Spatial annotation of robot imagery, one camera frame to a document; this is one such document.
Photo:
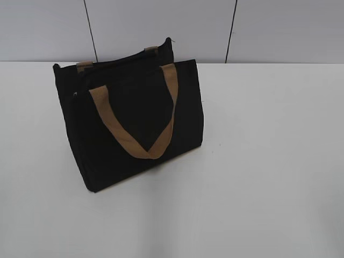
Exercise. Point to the black tote bag brown handles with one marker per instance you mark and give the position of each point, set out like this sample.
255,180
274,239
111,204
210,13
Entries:
131,114

